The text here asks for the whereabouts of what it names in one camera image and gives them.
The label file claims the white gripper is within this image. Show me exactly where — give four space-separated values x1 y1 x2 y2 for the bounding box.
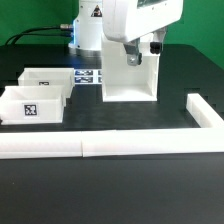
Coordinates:
102 0 184 66

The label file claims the white drawer cabinet frame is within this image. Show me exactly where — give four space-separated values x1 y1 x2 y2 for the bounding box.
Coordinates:
102 33 160 102

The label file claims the white front drawer box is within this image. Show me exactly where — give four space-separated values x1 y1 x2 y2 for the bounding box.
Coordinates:
0 85 66 125

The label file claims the white drawer box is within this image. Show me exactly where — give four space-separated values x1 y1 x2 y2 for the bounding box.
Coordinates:
0 85 66 125
17 67 76 99

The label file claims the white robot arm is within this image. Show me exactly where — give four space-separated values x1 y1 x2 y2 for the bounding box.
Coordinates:
69 0 184 66

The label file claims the white rear drawer box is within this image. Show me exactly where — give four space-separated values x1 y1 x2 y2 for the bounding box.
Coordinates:
17 67 76 99

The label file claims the white marker tag sheet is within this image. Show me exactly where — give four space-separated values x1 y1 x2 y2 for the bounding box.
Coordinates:
74 69 102 85

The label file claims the white right side fence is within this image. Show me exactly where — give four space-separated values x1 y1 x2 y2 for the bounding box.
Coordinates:
186 93 224 128

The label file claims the white front fence right segment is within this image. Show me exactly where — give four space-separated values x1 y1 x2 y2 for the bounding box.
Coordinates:
82 128 224 157

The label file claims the white fence segment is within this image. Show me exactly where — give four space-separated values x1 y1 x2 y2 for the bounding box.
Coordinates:
0 132 82 159
82 128 224 157

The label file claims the white front fence left segment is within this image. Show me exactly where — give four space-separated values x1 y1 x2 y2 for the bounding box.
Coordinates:
0 132 82 159

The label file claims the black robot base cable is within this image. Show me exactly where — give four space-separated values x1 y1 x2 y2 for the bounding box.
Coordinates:
4 23 75 46

